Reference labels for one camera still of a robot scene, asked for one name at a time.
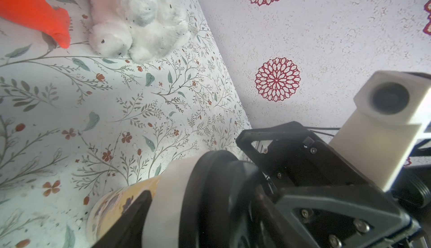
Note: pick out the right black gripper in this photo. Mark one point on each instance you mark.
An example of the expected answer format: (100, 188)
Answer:
(327, 204)

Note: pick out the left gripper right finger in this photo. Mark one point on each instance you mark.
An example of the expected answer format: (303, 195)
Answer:
(280, 231)

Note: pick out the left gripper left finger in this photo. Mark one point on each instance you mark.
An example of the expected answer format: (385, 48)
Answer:
(127, 231)

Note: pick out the black cup lid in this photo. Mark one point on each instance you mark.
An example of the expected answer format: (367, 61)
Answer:
(216, 209)

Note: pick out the white grey plush rabbit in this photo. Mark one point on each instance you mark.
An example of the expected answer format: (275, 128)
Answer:
(143, 29)

